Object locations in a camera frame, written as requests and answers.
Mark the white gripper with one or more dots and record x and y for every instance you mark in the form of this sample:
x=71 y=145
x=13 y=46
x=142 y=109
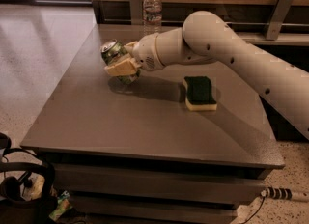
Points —
x=144 y=53

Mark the green soda can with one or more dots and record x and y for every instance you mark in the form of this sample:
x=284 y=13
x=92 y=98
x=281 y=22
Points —
x=118 y=62

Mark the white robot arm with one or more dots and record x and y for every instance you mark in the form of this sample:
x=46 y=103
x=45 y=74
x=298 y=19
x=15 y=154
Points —
x=204 y=37

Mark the clear plastic water bottle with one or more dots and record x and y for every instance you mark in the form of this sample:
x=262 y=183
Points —
x=152 y=16

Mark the green and yellow sponge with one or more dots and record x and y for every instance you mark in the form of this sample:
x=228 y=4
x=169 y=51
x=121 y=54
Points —
x=198 y=94

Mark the grey drawer cabinet table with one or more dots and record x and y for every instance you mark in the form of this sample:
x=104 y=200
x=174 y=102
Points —
x=135 y=154

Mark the green snack packet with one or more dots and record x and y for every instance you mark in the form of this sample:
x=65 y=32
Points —
x=62 y=207

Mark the striped power strip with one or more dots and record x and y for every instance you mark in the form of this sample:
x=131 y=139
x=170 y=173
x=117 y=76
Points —
x=285 y=194

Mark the left metal wall bracket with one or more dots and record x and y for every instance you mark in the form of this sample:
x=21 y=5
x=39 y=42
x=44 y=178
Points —
x=136 y=12

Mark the metal wall bracket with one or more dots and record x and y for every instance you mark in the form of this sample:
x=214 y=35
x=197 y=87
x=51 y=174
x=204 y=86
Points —
x=136 y=12
x=275 y=22

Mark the right metal wall bracket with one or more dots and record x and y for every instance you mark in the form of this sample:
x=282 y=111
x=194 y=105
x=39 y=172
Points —
x=275 y=22

